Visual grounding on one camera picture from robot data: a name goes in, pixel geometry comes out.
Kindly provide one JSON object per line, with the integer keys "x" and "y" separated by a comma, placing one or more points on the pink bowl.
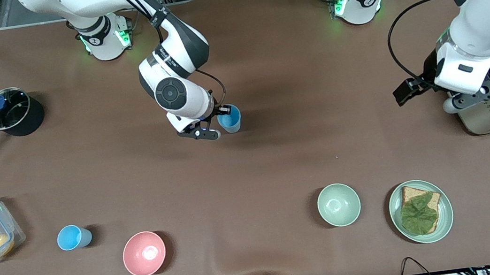
{"x": 144, "y": 254}

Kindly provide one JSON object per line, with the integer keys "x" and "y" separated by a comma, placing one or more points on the blue plastic cup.
{"x": 229, "y": 121}
{"x": 69, "y": 238}

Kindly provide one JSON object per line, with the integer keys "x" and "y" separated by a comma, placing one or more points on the brown bread slice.
{"x": 411, "y": 192}

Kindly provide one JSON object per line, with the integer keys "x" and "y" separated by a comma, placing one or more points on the green lettuce leaf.
{"x": 418, "y": 216}

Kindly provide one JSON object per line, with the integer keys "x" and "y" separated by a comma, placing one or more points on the pale green plate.
{"x": 447, "y": 215}

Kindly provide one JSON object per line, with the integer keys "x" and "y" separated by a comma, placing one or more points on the pale green bowl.
{"x": 338, "y": 204}

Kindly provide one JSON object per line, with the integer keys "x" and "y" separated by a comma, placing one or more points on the glass lid with blue knob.
{"x": 9, "y": 111}

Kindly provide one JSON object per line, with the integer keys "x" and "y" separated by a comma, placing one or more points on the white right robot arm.
{"x": 173, "y": 92}

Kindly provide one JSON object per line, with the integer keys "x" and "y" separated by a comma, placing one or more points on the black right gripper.
{"x": 216, "y": 111}

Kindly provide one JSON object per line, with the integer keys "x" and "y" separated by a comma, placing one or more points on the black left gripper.
{"x": 428, "y": 67}

